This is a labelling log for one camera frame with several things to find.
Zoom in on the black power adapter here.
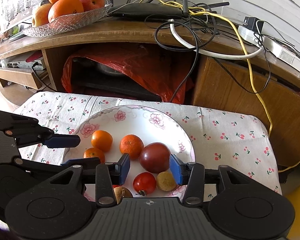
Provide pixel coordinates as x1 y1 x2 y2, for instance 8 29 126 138
243 16 263 32

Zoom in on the yellow apple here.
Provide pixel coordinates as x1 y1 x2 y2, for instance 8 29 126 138
32 3 52 27

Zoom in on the white power strip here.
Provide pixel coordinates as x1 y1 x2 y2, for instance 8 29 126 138
238 25 300 72

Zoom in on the wooden tv cabinet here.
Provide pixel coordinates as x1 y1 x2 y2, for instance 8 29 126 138
0 20 300 166

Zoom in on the large orange front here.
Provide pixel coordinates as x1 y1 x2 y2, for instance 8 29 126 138
48 0 84 23

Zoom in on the cherry print tablecloth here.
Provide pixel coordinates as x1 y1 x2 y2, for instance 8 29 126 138
15 92 281 193

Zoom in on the red plastic bag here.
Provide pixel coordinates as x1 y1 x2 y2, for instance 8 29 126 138
61 43 194 103

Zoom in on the brown longan fruit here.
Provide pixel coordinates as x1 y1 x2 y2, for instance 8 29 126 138
156 171 177 192
113 186 133 204

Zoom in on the glass fruit dish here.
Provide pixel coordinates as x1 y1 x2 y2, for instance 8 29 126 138
22 0 112 37

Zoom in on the black wifi router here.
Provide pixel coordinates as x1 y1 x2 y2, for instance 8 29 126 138
108 0 230 19

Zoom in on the yellow network cable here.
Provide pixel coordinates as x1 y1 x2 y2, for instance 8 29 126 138
139 0 300 173

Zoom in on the white thick cable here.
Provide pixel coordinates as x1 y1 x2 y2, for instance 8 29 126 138
169 19 265 61

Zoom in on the red apple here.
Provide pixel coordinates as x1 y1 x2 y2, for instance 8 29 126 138
80 0 105 11

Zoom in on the small orange mandarin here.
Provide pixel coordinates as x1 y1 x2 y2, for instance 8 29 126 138
119 134 144 160
83 147 105 163
91 130 113 152

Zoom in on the black power cable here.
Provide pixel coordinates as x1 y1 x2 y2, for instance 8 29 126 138
144 3 272 103

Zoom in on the dark red large tomato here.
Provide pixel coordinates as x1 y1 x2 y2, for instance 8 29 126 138
139 142 171 174

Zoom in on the white floral ceramic bowl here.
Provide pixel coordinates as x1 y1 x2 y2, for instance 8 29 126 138
63 105 195 200

